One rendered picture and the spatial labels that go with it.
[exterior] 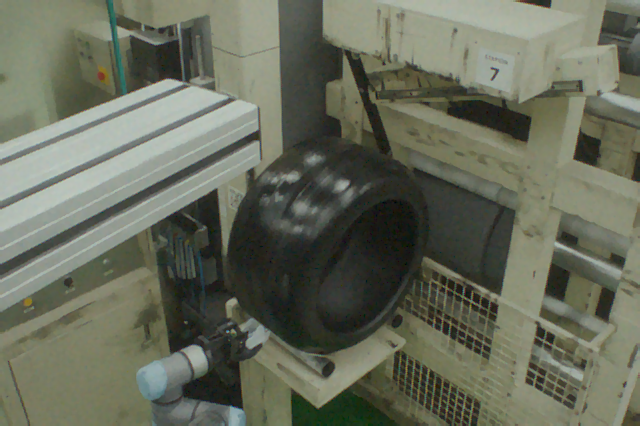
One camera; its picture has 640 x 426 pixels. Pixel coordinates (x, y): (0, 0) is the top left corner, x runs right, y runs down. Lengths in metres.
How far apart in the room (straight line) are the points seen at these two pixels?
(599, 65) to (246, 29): 0.81
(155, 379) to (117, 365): 0.82
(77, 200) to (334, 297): 1.72
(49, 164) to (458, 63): 1.28
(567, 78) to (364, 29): 0.51
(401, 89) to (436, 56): 0.30
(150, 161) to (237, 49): 1.34
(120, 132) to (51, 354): 1.80
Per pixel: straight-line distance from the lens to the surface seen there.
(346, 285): 2.09
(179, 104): 0.48
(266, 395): 2.40
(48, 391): 2.29
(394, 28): 1.71
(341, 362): 2.03
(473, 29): 1.57
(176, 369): 1.59
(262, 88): 1.81
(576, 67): 1.62
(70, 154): 0.43
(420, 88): 1.87
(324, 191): 1.59
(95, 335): 2.26
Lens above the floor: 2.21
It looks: 32 degrees down
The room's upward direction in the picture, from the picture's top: straight up
